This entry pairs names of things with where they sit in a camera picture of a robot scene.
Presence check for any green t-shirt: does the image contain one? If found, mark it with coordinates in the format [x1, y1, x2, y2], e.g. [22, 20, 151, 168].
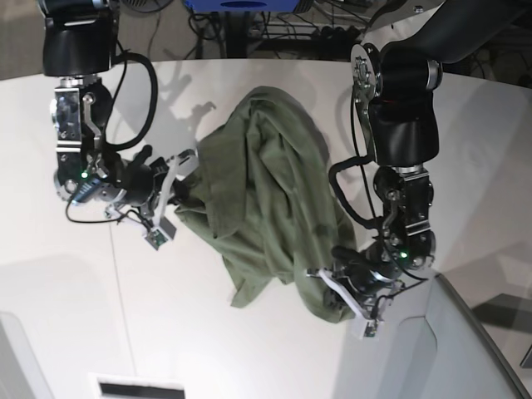
[175, 86, 355, 323]

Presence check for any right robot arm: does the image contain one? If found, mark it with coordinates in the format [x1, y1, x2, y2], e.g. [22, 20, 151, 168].
[38, 1, 198, 249]

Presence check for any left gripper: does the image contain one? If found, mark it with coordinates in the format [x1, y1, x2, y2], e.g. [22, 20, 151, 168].
[306, 247, 406, 339]

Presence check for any black table leg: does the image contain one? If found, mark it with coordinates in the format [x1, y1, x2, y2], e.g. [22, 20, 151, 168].
[223, 12, 251, 59]

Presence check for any black power strip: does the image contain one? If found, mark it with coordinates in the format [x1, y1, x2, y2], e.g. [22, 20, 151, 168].
[260, 22, 362, 40]

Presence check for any blue box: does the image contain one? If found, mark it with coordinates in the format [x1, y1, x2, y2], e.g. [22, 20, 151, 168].
[184, 0, 298, 12]

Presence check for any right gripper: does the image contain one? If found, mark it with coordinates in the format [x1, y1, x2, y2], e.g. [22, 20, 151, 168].
[97, 145, 198, 251]

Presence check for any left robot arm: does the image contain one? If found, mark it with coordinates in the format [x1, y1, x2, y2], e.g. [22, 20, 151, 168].
[313, 1, 531, 338]

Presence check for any white label plate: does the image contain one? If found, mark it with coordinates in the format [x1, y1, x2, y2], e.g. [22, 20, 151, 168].
[88, 373, 187, 399]

